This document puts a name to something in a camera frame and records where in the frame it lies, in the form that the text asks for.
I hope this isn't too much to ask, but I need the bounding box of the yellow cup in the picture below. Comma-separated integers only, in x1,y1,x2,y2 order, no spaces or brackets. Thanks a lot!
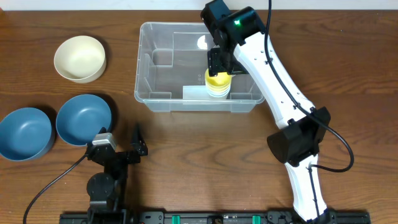
205,69,233,89
206,85,231,91

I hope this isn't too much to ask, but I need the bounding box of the blue bowl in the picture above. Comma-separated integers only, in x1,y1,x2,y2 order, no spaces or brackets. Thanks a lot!
55,94,113,146
1,108,56,162

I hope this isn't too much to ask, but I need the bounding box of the pink cup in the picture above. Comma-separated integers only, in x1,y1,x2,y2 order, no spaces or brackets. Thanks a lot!
207,89,229,93

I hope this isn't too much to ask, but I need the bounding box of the cream bowl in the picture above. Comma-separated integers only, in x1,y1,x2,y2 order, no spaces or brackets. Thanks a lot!
53,35,107,83

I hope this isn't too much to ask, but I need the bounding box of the light blue cup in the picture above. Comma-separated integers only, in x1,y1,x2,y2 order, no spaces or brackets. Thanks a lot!
208,92,229,96

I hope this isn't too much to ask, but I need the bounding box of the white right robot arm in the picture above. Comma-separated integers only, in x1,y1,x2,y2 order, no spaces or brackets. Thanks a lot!
200,1,330,223

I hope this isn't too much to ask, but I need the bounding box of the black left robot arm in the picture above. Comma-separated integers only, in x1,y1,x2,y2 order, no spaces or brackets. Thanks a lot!
85,125,148,223

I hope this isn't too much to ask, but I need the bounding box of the clear plastic storage bin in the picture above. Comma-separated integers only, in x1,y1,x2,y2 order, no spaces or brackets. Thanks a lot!
134,22,264,113

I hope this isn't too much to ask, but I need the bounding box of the white label in bin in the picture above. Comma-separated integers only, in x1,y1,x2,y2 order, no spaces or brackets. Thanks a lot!
183,85,209,100

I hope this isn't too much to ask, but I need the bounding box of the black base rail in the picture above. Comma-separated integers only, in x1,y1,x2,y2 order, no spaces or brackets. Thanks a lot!
58,208,373,224

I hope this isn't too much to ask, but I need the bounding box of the black left camera cable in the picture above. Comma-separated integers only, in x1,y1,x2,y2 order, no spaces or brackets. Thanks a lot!
22,152,90,224

